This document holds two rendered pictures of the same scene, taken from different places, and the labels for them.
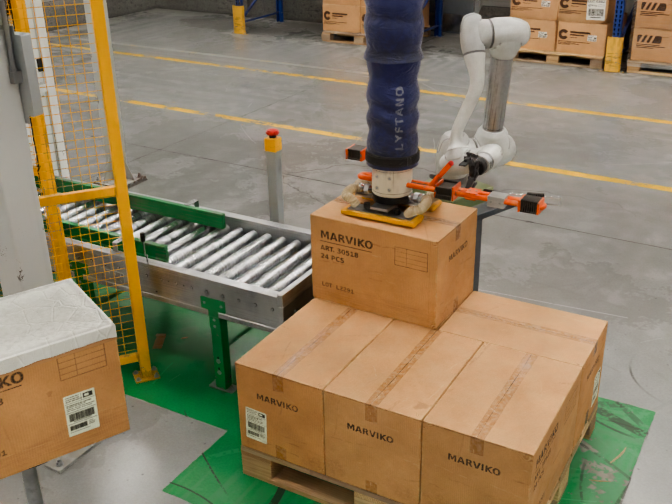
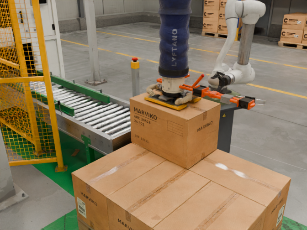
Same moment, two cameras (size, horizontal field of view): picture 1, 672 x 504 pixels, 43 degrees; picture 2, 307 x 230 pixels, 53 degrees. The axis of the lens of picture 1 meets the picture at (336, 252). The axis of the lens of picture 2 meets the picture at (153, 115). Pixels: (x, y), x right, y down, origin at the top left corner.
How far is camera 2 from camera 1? 1.38 m
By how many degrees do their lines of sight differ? 12
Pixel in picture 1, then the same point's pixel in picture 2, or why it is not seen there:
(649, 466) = not seen: outside the picture
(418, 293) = (178, 147)
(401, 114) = (176, 45)
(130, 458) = (31, 211)
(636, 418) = not seen: outside the picture
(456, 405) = (177, 221)
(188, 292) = (76, 132)
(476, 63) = (231, 24)
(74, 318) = not seen: outside the picture
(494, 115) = (243, 55)
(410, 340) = (169, 173)
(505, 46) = (249, 16)
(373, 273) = (157, 133)
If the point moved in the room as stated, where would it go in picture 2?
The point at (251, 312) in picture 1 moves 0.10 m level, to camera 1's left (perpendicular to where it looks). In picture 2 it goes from (100, 145) to (90, 144)
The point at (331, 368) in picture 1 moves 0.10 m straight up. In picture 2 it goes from (118, 184) to (117, 172)
